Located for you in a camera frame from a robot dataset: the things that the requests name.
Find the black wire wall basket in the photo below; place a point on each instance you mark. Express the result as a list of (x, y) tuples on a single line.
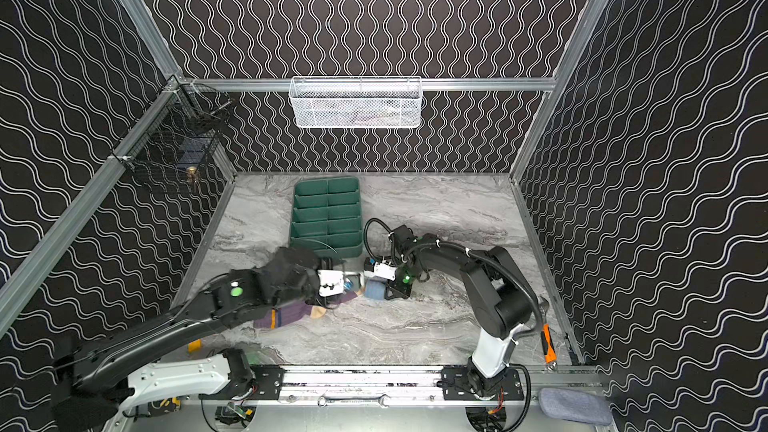
[(174, 155)]

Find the grey cloth pad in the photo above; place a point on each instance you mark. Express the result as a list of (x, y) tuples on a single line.
[(575, 406)]

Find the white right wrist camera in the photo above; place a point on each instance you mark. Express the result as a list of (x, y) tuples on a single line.
[(379, 270)]

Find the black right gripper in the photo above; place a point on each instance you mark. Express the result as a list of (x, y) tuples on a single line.
[(391, 288)]

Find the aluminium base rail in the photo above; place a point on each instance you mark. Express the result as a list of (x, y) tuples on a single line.
[(410, 386)]

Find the yellow block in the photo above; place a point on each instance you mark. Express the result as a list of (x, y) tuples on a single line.
[(194, 346)]

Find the blue orange striped sock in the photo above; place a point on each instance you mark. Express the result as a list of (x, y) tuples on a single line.
[(375, 290)]

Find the yellow tape measure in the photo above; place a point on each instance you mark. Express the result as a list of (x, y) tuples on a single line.
[(164, 406)]

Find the silver wrench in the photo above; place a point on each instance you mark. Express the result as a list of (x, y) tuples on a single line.
[(380, 401)]

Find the white mesh wall basket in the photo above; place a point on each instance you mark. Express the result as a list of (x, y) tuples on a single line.
[(356, 102)]

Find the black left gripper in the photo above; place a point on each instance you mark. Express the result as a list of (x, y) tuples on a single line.
[(350, 282)]

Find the green divided plastic tray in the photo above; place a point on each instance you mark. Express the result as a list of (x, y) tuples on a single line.
[(327, 217)]

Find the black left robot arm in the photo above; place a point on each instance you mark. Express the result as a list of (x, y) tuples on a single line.
[(92, 376)]

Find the purple striped sock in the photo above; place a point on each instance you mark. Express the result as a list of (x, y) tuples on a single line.
[(284, 316)]

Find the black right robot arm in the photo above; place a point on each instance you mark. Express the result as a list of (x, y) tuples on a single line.
[(503, 302)]

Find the orange handled tool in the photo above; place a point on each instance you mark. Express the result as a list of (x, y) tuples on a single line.
[(548, 350)]

